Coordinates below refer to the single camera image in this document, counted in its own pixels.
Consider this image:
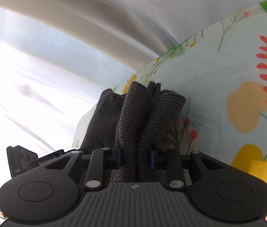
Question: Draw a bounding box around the dark grey knit sweater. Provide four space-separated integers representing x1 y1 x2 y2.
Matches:
81 82 186 182

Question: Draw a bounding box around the floral white bed sheet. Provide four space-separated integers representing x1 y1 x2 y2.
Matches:
71 0 267 227

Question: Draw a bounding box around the white sheer curtain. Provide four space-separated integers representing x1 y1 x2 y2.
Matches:
0 0 266 177

